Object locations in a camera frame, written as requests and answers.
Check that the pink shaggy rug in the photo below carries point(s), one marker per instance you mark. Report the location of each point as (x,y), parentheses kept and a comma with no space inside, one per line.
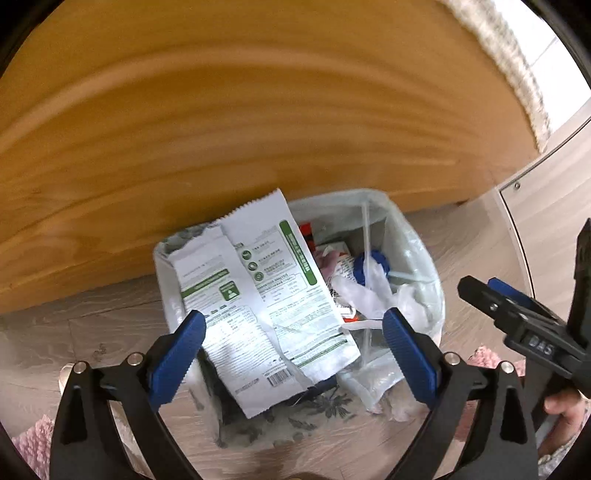
(32,447)
(494,357)

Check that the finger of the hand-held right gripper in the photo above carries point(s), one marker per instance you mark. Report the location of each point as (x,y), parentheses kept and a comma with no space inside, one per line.
(485,300)
(512,295)

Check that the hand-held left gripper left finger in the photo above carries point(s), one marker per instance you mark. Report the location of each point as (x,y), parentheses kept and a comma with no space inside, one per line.
(178,355)

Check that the person's right hand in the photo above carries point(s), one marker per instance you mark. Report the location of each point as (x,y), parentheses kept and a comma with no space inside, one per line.
(568,406)

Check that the light wood door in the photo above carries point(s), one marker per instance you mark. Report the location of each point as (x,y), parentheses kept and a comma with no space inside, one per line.
(554,175)

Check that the white bag green stripe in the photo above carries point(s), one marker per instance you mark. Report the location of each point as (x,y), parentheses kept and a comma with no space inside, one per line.
(286,300)

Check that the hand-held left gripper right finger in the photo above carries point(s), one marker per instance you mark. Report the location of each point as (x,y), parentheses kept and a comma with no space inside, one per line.
(411,357)

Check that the white slipper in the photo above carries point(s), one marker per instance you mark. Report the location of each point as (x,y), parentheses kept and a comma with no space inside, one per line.
(69,383)

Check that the wooden bed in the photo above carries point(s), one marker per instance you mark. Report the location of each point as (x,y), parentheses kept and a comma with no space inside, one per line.
(231,115)

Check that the clear plastic straw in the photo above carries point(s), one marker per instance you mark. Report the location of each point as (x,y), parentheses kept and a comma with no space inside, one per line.
(364,230)

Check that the orange white snack packet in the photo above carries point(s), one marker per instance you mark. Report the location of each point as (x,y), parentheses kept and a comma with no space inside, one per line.
(341,263)

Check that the white bag green square label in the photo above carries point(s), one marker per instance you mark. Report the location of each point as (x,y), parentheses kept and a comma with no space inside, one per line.
(231,360)

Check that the clear plastic bag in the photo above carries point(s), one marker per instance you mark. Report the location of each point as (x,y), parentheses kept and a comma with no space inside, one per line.
(369,295)

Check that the leaf print lined trash bin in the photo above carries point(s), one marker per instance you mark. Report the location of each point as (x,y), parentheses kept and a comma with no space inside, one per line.
(415,249)

